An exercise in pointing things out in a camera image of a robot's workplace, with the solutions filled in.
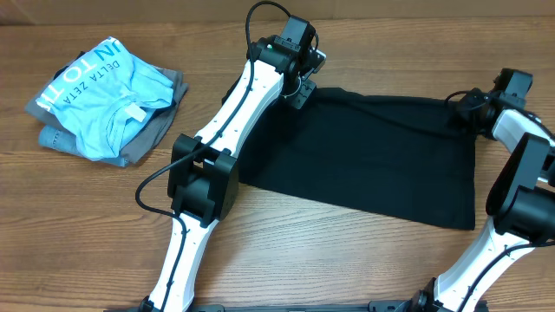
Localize black t-shirt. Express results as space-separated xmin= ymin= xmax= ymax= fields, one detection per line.
xmin=238 ymin=88 xmax=475 ymax=231

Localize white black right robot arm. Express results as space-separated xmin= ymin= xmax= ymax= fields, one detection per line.
xmin=399 ymin=88 xmax=554 ymax=311

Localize light blue printed t-shirt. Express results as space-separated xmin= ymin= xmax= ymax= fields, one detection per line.
xmin=34 ymin=37 xmax=173 ymax=160

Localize blue denim folded jeans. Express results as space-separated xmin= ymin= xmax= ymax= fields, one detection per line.
xmin=38 ymin=126 xmax=129 ymax=167

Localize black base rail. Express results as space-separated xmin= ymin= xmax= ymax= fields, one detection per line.
xmin=187 ymin=300 xmax=410 ymax=312

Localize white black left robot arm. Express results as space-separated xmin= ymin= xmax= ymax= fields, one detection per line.
xmin=139 ymin=36 xmax=326 ymax=311

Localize grey folded garment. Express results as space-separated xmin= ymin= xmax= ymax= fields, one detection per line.
xmin=25 ymin=68 xmax=188 ymax=165

